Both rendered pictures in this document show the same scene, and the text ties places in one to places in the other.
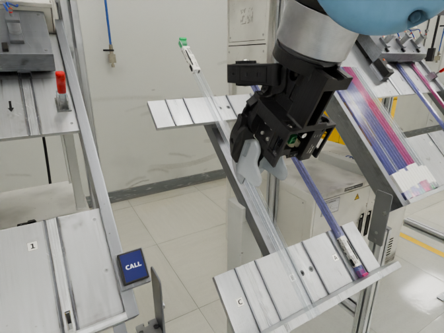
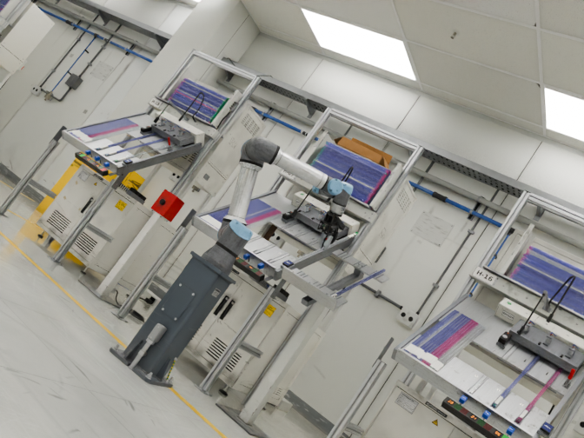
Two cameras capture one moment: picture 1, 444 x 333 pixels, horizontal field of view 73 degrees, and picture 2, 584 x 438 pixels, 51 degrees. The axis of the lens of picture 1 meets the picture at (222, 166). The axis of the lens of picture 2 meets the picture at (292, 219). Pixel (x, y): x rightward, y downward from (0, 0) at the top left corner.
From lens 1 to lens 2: 302 cm
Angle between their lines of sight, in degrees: 68
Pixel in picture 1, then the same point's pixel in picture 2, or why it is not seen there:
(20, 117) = (311, 241)
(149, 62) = (474, 363)
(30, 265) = (275, 254)
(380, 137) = (434, 338)
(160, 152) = not seen: outside the picture
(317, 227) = (388, 408)
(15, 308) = (264, 255)
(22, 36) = not seen: hidden behind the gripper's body
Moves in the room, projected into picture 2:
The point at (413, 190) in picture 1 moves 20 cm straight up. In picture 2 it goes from (412, 355) to (435, 318)
